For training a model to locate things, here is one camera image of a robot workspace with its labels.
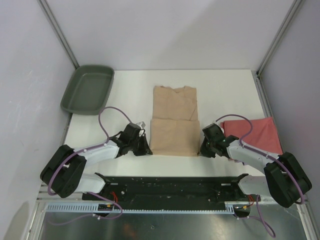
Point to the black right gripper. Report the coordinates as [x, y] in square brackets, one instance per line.
[203, 152]

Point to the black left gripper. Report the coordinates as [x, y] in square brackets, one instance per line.
[145, 149]

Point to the beige t shirt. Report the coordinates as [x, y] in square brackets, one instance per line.
[175, 127]

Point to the pink t shirt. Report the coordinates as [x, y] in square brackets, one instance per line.
[262, 133]

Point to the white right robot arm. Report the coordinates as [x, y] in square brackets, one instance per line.
[284, 179]

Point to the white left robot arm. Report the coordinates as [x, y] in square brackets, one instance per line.
[64, 173]

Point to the grey plastic tray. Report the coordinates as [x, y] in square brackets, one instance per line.
[88, 90]

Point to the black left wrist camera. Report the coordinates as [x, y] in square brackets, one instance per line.
[141, 124]

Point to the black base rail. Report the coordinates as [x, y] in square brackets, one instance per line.
[173, 191]

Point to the grey slotted cable duct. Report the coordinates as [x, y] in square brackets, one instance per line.
[104, 208]

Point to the right aluminium frame post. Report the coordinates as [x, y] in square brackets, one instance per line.
[280, 34]

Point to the aluminium frame post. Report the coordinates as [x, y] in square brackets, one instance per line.
[280, 34]
[51, 18]

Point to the left aluminium frame post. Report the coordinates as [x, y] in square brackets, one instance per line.
[51, 18]

